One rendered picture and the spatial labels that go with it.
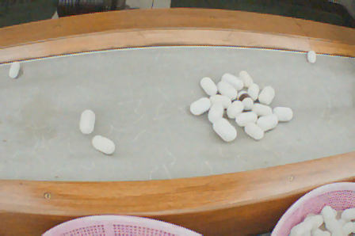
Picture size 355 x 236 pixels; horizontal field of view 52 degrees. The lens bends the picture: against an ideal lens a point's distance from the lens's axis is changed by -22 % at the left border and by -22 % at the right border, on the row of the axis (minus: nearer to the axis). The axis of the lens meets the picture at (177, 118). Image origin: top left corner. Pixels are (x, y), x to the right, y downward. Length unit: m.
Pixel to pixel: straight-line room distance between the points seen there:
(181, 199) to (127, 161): 0.10
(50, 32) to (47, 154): 0.29
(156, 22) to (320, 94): 0.32
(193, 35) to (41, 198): 0.43
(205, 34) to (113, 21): 0.17
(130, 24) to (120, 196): 0.38
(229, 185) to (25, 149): 0.27
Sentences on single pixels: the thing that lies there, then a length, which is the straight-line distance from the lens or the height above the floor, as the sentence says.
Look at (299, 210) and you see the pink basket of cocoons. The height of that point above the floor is 0.75.
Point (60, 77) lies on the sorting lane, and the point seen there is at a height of 0.74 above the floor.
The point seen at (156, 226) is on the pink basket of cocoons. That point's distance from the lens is 0.47.
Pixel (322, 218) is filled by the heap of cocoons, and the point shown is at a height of 0.74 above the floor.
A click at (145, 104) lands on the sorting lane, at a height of 0.74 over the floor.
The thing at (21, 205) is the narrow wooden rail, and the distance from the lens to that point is 0.49.
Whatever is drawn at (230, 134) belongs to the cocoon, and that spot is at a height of 0.76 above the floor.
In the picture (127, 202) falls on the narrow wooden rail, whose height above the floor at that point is 0.76.
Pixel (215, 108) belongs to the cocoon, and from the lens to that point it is 0.62.
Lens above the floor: 1.15
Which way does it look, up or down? 41 degrees down
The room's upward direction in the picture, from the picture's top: 8 degrees clockwise
